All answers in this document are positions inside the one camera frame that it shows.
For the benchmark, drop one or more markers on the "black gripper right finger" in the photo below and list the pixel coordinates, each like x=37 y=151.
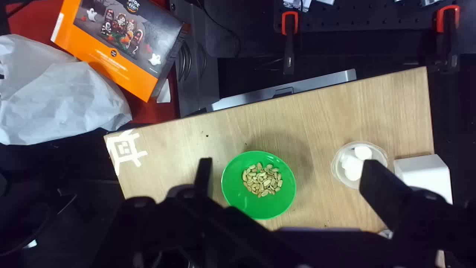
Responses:
x=391 y=199

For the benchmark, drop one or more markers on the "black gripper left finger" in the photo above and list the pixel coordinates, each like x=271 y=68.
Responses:
x=202 y=176

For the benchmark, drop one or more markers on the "clear plastic bowl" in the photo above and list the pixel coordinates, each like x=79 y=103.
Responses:
x=346 y=154

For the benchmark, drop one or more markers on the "green plastic bowl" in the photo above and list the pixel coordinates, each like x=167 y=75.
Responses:
x=238 y=199

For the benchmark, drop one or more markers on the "white power strip box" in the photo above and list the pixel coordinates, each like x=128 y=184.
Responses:
x=425 y=172

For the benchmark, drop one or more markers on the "white marshmallow pile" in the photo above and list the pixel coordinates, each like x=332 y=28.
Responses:
x=352 y=166

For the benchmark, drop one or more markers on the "peanut pile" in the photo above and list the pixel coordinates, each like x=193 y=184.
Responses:
x=262 y=179

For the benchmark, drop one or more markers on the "grey metal bar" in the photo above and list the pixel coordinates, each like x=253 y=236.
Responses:
x=297 y=89

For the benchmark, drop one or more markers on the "orange halloween box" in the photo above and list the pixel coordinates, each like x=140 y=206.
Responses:
x=123 y=35

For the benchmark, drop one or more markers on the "orange black clamp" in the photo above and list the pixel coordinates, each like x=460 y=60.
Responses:
x=288 y=35
x=448 y=35

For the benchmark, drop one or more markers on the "white plastic bag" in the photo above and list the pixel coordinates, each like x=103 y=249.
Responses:
x=53 y=99

